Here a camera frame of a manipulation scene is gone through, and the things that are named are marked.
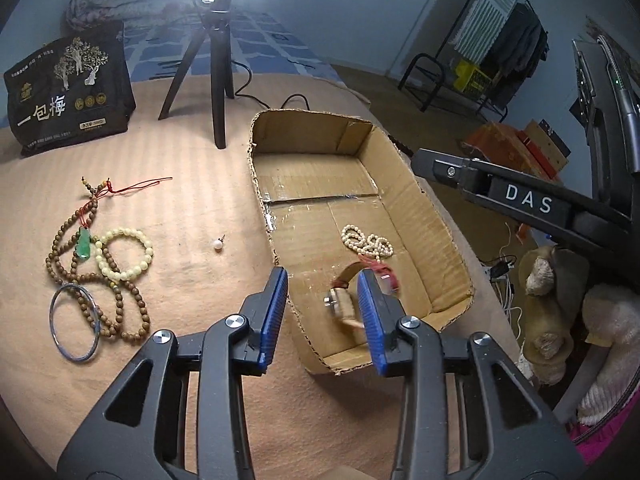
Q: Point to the black power adapter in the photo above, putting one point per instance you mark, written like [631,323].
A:
[501,270]

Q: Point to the green jade pendant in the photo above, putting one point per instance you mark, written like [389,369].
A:
[83,247]

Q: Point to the folded patterned quilt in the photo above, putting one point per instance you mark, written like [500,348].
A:
[115,0]

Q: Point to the white fluffy plush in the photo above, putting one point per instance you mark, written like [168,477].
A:
[610,320]

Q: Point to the black clothes rack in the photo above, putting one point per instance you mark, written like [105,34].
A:
[495,106]

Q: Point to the pearl earring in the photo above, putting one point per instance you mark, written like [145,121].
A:
[218,246]

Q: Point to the yellow crate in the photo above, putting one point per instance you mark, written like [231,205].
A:
[472,80]

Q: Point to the tan blanket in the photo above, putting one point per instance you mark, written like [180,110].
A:
[175,185]

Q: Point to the orange covered box stack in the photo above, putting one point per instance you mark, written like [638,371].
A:
[500,140]

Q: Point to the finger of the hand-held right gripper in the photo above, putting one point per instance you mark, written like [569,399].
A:
[445,170]

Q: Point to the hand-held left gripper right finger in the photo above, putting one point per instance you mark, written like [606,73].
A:
[367,320]

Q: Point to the dark hanging clothes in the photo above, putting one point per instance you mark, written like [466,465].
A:
[525,40]

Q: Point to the silver bangle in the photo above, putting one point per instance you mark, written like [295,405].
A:
[51,320]

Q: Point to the small brown cardboard box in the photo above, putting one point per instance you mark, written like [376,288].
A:
[542,142]

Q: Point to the striped towel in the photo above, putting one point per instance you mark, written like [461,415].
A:
[492,15]

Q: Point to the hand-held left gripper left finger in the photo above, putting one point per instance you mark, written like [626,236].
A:
[275,310]

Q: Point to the black printed bag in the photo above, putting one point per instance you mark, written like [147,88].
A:
[65,105]

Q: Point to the black tripod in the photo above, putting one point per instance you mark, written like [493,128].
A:
[219,85]

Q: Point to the tan plush toy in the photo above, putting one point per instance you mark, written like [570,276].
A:
[550,310]

